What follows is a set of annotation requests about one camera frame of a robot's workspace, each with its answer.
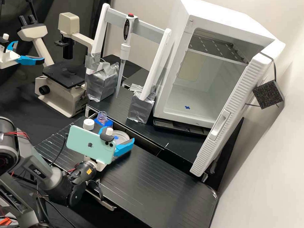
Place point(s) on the blue bottle holder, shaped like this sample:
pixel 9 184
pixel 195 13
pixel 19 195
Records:
pixel 108 124

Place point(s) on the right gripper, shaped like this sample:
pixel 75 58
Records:
pixel 100 166

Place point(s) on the white cap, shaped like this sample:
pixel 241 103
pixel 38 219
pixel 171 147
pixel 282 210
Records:
pixel 88 123

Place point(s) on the white pipette stand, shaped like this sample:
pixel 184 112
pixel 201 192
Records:
pixel 150 76

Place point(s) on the right wrist camera phone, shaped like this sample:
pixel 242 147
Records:
pixel 89 143

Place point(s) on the pipette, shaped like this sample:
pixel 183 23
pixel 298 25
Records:
pixel 125 48

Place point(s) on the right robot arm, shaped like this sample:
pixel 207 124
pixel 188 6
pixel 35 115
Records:
pixel 36 170

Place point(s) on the incubator door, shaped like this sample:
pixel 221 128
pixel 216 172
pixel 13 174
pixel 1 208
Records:
pixel 231 111

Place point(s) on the white incubator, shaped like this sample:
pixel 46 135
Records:
pixel 213 24

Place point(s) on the black tray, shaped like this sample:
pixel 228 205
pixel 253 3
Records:
pixel 177 128

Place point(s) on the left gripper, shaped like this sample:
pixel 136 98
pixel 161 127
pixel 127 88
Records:
pixel 6 59

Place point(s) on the cream microscope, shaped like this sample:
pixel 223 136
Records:
pixel 59 89

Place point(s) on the petri dish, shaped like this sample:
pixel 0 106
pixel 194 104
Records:
pixel 121 138

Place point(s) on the small bottle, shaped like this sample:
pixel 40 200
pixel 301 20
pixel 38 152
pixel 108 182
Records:
pixel 101 116

